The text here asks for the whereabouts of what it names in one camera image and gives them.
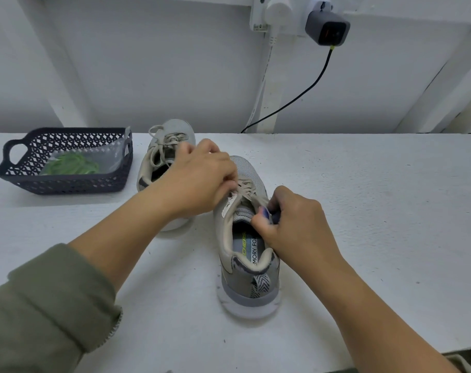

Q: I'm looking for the person's left forearm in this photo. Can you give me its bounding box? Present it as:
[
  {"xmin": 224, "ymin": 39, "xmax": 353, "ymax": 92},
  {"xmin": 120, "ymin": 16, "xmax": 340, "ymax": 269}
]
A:
[{"xmin": 0, "ymin": 194, "xmax": 180, "ymax": 373}]

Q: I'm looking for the white wall socket plate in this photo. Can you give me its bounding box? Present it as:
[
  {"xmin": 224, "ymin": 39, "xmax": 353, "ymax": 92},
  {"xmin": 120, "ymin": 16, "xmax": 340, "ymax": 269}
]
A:
[{"xmin": 249, "ymin": 0, "xmax": 333, "ymax": 34}]

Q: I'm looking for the beige shoelace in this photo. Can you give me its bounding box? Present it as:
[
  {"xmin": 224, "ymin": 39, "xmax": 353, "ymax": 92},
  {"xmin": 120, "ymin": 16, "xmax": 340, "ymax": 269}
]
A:
[
  {"xmin": 146, "ymin": 125, "xmax": 190, "ymax": 165},
  {"xmin": 220, "ymin": 178, "xmax": 271, "ymax": 224}
]

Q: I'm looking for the gray charger adapter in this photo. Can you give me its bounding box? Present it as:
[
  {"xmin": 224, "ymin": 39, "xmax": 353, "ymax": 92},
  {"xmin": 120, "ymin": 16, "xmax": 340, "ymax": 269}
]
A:
[{"xmin": 304, "ymin": 7, "xmax": 350, "ymax": 48}]

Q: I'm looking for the white cable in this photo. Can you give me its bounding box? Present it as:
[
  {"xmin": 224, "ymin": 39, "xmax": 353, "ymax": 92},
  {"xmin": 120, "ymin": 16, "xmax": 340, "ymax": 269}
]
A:
[{"xmin": 247, "ymin": 31, "xmax": 277, "ymax": 133}]

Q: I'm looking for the person's right hand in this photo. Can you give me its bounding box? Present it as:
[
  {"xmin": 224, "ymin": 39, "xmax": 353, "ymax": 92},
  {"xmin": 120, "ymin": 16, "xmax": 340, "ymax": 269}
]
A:
[{"xmin": 252, "ymin": 185, "xmax": 347, "ymax": 278}]

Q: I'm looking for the clear plastic bag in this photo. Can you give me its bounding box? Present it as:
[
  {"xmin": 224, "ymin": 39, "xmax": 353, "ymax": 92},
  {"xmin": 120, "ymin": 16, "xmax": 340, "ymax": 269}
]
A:
[{"xmin": 45, "ymin": 137, "xmax": 131, "ymax": 176}]

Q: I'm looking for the person's right forearm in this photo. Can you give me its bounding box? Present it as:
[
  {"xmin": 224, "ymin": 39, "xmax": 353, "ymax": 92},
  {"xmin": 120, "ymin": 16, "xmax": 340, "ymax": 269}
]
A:
[{"xmin": 313, "ymin": 256, "xmax": 471, "ymax": 373}]

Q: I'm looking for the gray sneaker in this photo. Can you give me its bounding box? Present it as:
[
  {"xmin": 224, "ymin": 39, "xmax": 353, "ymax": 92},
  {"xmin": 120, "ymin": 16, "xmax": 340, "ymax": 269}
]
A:
[
  {"xmin": 136, "ymin": 119, "xmax": 197, "ymax": 232},
  {"xmin": 214, "ymin": 155, "xmax": 282, "ymax": 320}
]

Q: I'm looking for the dark plastic lattice basket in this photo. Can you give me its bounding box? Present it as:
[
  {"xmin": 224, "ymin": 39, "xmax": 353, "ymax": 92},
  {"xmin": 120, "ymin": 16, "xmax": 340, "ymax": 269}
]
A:
[{"xmin": 0, "ymin": 126, "xmax": 134, "ymax": 195}]

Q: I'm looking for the black cable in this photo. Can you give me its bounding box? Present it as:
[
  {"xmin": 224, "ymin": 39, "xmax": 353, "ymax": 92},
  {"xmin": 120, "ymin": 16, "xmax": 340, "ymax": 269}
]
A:
[{"xmin": 240, "ymin": 46, "xmax": 334, "ymax": 134}]

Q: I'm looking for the person's left hand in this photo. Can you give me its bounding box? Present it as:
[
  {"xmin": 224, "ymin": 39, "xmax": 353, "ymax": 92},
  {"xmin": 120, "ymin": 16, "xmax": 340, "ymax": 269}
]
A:
[{"xmin": 152, "ymin": 139, "xmax": 239, "ymax": 219}]

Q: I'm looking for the green shoelace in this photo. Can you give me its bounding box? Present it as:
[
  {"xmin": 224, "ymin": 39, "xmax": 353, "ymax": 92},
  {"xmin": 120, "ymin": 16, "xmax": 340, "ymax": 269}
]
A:
[{"xmin": 43, "ymin": 151, "xmax": 101, "ymax": 176}]

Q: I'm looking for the white plug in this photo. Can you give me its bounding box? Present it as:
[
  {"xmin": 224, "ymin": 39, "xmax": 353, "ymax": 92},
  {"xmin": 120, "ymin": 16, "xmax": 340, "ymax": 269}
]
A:
[{"xmin": 265, "ymin": 0, "xmax": 295, "ymax": 28}]

